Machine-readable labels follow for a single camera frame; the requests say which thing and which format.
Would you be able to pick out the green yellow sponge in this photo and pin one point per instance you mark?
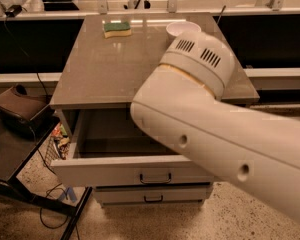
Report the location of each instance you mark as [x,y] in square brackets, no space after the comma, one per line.
[117,29]

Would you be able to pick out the grey drawer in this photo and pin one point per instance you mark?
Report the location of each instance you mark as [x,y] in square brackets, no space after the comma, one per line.
[152,194]
[108,150]

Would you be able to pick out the grey top drawer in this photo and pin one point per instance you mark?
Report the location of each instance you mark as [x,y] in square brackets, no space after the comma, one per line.
[108,150]

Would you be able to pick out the black side cart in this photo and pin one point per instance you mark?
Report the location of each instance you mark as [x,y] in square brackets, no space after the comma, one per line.
[15,152]

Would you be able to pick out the white ceramic bowl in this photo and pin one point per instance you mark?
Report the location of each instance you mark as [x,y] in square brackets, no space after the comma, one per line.
[174,29]

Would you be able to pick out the brown box on cart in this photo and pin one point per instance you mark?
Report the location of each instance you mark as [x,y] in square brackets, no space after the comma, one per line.
[23,113]

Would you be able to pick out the black power adapter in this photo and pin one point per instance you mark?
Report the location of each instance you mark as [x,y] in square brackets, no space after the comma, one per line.
[13,10]

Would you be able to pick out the wire basket with snacks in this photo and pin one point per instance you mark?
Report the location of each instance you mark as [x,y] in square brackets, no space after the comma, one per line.
[58,146]

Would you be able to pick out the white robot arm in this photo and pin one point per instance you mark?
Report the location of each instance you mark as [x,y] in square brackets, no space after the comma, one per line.
[180,106]

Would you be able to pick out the grey drawer cabinet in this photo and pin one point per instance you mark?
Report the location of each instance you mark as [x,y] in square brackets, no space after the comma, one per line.
[106,73]

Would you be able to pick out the grey bottom drawer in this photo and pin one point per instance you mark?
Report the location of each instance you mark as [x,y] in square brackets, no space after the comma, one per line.
[152,194]

